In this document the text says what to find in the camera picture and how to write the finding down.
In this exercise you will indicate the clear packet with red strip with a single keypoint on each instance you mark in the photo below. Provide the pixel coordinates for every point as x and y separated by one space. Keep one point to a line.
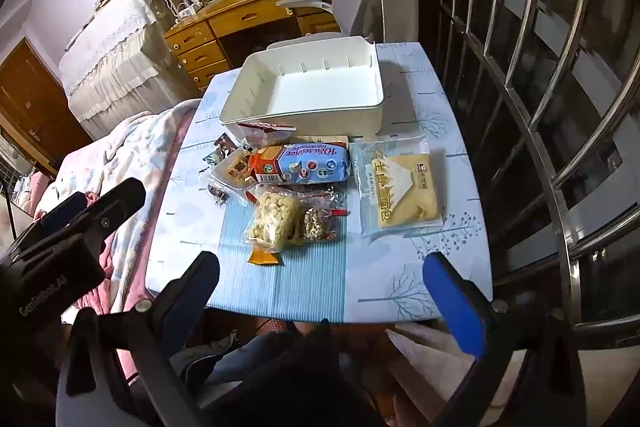
315 224

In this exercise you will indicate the yellow bread package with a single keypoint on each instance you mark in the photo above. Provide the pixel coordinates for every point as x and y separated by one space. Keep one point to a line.
400 187

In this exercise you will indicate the stainless steel railing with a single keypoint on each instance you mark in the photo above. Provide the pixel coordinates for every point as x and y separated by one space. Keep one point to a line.
567 257

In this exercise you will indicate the person's dark clothing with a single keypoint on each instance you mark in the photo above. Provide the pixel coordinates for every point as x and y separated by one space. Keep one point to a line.
280 382

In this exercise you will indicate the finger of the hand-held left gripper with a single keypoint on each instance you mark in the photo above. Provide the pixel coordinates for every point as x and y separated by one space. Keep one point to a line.
65 208
120 202

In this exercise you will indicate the lace-covered cabinet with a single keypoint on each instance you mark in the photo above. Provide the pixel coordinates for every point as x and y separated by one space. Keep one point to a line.
115 47

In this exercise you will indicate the clear bag beige biscuits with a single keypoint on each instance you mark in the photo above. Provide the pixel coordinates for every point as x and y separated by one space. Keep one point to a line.
235 172

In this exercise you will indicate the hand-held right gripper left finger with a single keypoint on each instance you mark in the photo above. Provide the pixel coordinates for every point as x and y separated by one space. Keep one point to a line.
200 279

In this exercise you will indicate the blue and orange cookie package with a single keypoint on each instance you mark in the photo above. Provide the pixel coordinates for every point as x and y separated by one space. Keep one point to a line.
310 162

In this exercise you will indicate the white plastic bin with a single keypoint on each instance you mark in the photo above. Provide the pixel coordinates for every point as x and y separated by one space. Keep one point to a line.
300 82

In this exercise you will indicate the wooden desk with drawers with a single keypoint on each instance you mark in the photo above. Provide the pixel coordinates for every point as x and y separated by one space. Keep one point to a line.
240 7

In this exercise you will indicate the dark brown snack packet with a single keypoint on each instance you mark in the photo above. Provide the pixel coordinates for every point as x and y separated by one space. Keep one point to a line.
222 147

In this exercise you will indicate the clear peanut bag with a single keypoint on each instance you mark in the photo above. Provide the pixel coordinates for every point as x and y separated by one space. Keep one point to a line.
272 217

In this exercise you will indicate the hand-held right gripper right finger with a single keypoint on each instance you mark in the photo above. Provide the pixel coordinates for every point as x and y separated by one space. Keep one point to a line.
450 302

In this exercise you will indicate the red and white snack packet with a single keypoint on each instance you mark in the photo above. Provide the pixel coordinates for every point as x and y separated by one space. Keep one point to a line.
270 134

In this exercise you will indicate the small orange packet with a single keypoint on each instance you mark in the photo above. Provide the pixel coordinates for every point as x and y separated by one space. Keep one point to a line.
262 257

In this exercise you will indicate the brown wooden door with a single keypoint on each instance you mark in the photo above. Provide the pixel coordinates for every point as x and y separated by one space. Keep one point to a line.
35 97

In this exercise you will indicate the pink cloth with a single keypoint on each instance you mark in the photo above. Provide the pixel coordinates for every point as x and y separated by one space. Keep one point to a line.
125 257

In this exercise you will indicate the kraft paper snack packet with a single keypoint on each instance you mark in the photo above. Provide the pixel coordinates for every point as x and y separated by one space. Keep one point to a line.
330 140

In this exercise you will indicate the cream cloth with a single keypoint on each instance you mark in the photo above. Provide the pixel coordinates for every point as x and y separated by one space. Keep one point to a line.
440 342

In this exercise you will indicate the small dark candy wrapper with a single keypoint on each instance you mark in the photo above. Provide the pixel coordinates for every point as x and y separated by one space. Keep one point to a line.
218 195

